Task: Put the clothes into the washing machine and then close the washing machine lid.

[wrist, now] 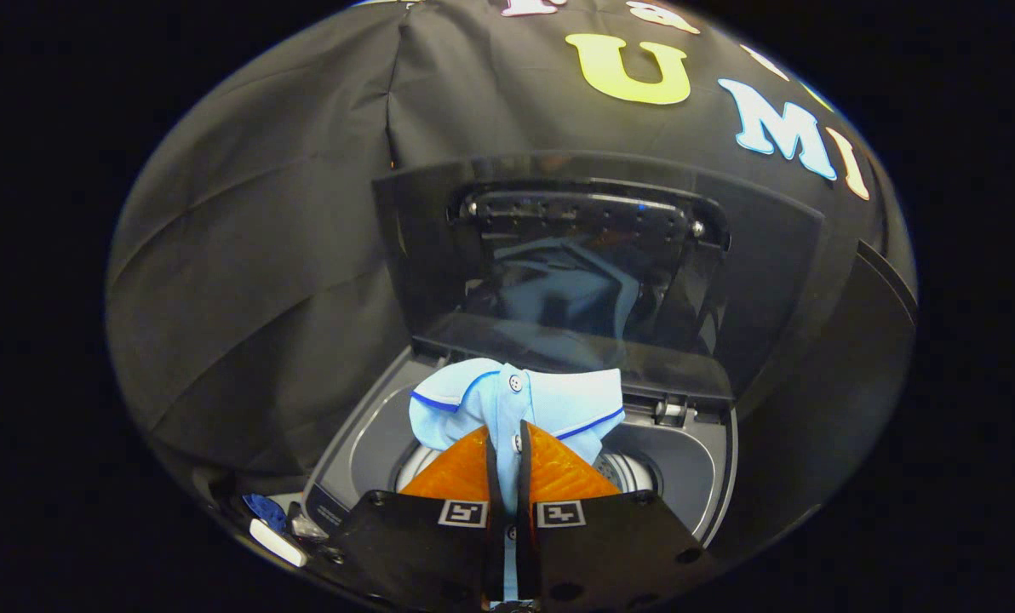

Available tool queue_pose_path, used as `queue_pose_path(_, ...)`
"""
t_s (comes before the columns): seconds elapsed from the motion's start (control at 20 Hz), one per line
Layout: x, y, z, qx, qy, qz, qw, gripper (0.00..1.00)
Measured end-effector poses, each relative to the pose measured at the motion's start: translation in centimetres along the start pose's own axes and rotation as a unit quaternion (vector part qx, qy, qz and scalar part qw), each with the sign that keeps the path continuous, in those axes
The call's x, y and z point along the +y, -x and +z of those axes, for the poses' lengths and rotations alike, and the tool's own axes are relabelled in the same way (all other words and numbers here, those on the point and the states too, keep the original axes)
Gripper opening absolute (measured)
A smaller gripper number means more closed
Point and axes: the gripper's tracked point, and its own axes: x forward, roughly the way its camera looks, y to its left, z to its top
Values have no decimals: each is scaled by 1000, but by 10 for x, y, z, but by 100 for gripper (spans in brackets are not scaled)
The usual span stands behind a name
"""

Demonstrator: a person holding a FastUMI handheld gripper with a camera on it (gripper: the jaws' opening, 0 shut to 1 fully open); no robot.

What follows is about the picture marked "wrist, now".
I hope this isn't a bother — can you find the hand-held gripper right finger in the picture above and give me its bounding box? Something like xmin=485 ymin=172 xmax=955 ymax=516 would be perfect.
xmin=516 ymin=419 xmax=721 ymax=613

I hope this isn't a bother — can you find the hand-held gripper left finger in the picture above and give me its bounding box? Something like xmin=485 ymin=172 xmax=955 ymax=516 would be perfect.
xmin=324 ymin=424 xmax=504 ymax=613

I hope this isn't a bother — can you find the grey washing machine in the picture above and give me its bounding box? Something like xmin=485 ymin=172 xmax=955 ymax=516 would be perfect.
xmin=303 ymin=345 xmax=740 ymax=550

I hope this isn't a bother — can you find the light blue polo shirt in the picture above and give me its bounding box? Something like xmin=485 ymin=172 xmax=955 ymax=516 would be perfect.
xmin=409 ymin=358 xmax=626 ymax=601

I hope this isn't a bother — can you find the dark washing machine lid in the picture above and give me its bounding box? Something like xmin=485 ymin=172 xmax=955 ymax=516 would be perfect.
xmin=373 ymin=153 xmax=828 ymax=401

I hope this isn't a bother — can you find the small white bar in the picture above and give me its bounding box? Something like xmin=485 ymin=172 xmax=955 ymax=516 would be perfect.
xmin=249 ymin=518 xmax=308 ymax=568

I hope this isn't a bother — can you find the small blue object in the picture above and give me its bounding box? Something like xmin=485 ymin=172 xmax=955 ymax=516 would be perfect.
xmin=244 ymin=494 xmax=288 ymax=534

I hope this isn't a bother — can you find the black backdrop cloth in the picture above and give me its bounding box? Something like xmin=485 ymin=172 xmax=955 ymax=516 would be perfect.
xmin=106 ymin=0 xmax=900 ymax=503

